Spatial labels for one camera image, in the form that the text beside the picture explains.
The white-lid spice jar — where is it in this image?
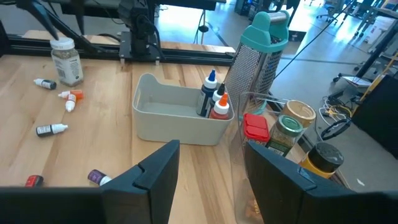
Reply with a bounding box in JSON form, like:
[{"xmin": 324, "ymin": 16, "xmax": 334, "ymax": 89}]
[{"xmin": 49, "ymin": 37, "xmax": 85, "ymax": 87}]

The white cable bundle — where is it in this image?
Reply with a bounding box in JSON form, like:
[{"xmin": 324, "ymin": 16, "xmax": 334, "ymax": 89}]
[{"xmin": 322, "ymin": 96, "xmax": 352, "ymax": 122}]

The grey plastic bin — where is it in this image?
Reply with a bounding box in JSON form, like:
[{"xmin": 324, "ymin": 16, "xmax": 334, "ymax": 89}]
[{"xmin": 132, "ymin": 73, "xmax": 236, "ymax": 146}]

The teal-handled metal box grater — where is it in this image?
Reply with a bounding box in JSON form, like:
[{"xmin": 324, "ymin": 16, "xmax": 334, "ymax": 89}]
[{"xmin": 223, "ymin": 11, "xmax": 290, "ymax": 116}]

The black-lid orange spice jar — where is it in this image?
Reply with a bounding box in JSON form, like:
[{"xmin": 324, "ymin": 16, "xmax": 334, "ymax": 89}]
[{"xmin": 298, "ymin": 142, "xmax": 345, "ymax": 180}]

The tan-lid spice jar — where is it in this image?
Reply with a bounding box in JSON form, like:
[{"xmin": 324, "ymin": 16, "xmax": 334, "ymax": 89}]
[{"xmin": 279, "ymin": 99, "xmax": 317, "ymax": 129}]

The black dropper bottle white cap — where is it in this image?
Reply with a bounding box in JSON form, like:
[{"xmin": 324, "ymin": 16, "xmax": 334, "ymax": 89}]
[
  {"xmin": 35, "ymin": 123, "xmax": 69, "ymax": 138},
  {"xmin": 33, "ymin": 78, "xmax": 58, "ymax": 91}
]

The red-lid spice jar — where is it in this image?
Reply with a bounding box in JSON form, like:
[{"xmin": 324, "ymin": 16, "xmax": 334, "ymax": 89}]
[{"xmin": 242, "ymin": 113, "xmax": 271, "ymax": 147}]

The purple dropper bottle white cap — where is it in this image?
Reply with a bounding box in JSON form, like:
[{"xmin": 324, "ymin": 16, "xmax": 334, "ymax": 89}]
[{"xmin": 87, "ymin": 169, "xmax": 113, "ymax": 187}]

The white dropper bottle red label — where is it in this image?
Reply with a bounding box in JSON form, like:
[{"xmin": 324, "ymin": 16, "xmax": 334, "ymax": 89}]
[{"xmin": 64, "ymin": 93, "xmax": 77, "ymax": 113}]

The orange-nozzle food colouring bottle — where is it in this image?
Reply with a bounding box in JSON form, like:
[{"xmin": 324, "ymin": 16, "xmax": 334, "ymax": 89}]
[{"xmin": 208, "ymin": 92, "xmax": 231, "ymax": 121}]

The black-nozzle food colouring bottle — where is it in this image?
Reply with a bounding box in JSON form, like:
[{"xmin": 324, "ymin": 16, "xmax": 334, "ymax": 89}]
[{"xmin": 207, "ymin": 82, "xmax": 226, "ymax": 118}]

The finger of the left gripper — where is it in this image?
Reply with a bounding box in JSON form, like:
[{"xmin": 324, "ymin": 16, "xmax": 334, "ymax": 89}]
[
  {"xmin": 72, "ymin": 0, "xmax": 87, "ymax": 35},
  {"xmin": 15, "ymin": 0, "xmax": 60, "ymax": 41}
]

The blue-nozzle food colouring bottle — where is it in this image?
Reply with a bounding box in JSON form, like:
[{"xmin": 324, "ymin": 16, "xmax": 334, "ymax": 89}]
[{"xmin": 195, "ymin": 68, "xmax": 218, "ymax": 118}]

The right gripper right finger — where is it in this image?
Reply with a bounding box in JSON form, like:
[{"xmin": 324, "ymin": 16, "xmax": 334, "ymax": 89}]
[{"xmin": 243, "ymin": 141, "xmax": 318, "ymax": 224}]

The black coiled cable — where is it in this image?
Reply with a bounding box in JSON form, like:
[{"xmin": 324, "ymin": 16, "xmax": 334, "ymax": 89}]
[{"xmin": 320, "ymin": 118, "xmax": 352, "ymax": 141}]

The green round lid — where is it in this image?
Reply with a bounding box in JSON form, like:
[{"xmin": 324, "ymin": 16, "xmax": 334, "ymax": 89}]
[{"xmin": 265, "ymin": 114, "xmax": 304, "ymax": 158}]

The orange dropper bottle white cap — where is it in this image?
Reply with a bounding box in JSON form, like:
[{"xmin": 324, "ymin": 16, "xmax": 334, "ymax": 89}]
[{"xmin": 58, "ymin": 89, "xmax": 85, "ymax": 101}]

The clear plastic bin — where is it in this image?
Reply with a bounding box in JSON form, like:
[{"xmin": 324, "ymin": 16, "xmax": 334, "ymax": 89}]
[{"xmin": 228, "ymin": 91, "xmax": 343, "ymax": 224}]

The long black floor cable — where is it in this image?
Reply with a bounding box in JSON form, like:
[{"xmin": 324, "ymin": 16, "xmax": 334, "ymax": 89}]
[{"xmin": 273, "ymin": 0, "xmax": 357, "ymax": 80}]

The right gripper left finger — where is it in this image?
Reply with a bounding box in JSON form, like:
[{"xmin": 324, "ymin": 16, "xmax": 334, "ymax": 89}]
[{"xmin": 101, "ymin": 139, "xmax": 181, "ymax": 224}]

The red dropper bottle white cap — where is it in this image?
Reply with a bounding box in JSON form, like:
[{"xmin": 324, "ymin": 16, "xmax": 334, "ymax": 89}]
[{"xmin": 24, "ymin": 174, "xmax": 44, "ymax": 188}]

